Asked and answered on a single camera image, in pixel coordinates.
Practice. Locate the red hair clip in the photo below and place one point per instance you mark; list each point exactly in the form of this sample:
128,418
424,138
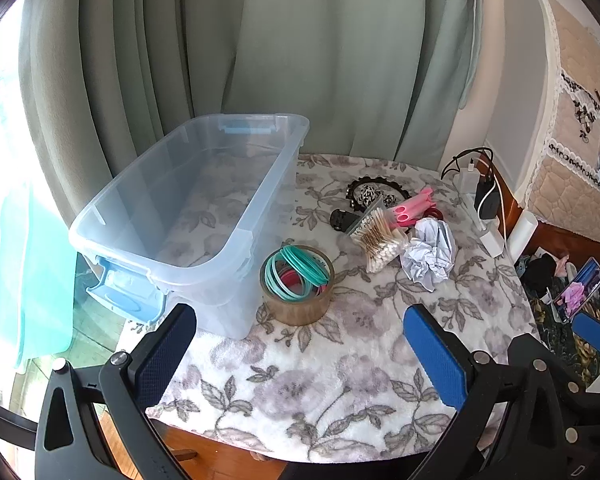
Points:
432,215

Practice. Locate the smartphone with lit screen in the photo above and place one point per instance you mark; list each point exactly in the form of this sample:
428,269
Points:
579,290

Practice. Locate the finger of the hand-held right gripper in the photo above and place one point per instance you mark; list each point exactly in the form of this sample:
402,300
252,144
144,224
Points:
577,410
597,334

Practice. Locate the lace trimmed cloth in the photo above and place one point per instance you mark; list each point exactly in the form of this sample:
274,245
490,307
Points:
585,110

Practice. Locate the brown packing tape roll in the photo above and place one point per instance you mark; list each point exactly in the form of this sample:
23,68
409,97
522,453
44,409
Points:
295,312

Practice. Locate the pink hair roller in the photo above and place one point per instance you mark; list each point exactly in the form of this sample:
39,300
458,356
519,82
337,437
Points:
414,200
415,215

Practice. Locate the beige quilted mattress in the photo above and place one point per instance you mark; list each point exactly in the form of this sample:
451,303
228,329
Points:
570,35

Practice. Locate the black toothed headband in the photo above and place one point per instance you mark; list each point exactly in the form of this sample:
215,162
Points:
391,183

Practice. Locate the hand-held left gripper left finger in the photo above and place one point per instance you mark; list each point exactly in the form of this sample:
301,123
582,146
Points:
162,355

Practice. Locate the black toy car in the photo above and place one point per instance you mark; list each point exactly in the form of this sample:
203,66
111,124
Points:
341,219

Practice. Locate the wooden bed frame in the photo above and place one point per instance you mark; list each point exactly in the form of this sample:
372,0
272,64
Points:
555,237

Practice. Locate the grey green curtain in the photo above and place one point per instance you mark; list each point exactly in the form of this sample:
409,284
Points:
305,35

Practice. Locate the white paper roll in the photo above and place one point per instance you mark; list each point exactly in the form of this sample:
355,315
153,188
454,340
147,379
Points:
522,235

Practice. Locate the clear plastic storage container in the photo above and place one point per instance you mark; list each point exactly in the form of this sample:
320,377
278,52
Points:
195,287

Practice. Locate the white charger plug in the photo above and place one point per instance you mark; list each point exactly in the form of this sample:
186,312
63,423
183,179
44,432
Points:
464,182

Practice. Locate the white power strip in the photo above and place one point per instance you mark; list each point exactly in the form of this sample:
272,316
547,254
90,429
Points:
492,245

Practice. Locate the black charger brick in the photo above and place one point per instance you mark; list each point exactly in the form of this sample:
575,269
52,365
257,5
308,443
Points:
486,195

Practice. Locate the bundle of teal hair bands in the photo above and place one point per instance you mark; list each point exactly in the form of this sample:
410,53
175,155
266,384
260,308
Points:
305,265

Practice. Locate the dark cloth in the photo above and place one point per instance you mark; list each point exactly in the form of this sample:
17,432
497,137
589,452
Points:
540,270

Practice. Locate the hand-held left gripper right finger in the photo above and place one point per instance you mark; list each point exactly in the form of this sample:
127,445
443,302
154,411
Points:
435,355

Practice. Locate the teal plastic storage box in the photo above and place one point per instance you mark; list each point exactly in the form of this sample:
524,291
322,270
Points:
30,285

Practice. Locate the floral fleece blanket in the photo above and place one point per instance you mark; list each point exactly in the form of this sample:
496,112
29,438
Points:
330,360

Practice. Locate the bag of cotton swabs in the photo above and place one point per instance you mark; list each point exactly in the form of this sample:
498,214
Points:
380,240

